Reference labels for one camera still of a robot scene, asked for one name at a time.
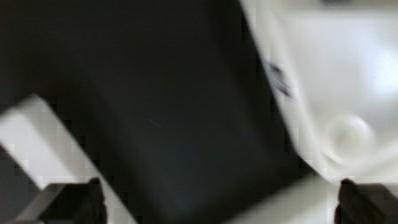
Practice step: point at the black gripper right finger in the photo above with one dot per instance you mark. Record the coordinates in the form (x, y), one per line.
(367, 204)

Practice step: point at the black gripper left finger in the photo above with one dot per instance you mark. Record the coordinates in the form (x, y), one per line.
(68, 204)

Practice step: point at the white desk top panel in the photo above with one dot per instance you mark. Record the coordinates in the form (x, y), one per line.
(328, 43)

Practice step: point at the white L-shaped fixture wall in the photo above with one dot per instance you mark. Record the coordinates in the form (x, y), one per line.
(47, 153)

